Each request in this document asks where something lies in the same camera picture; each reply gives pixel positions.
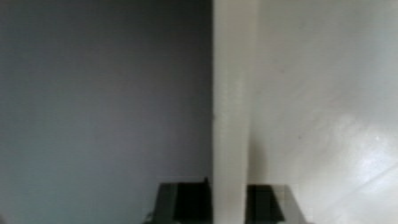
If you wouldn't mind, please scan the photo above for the white square tabletop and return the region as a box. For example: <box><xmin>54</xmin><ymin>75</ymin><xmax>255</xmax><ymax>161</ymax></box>
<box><xmin>214</xmin><ymin>0</ymin><xmax>398</xmax><ymax>224</ymax></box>

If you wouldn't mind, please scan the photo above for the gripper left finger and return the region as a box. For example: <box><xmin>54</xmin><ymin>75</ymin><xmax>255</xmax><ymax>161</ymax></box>
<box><xmin>144</xmin><ymin>180</ymin><xmax>214</xmax><ymax>224</ymax></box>

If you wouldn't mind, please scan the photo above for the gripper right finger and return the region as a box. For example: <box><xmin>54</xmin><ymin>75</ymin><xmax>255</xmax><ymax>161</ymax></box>
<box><xmin>246</xmin><ymin>184</ymin><xmax>310</xmax><ymax>224</ymax></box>

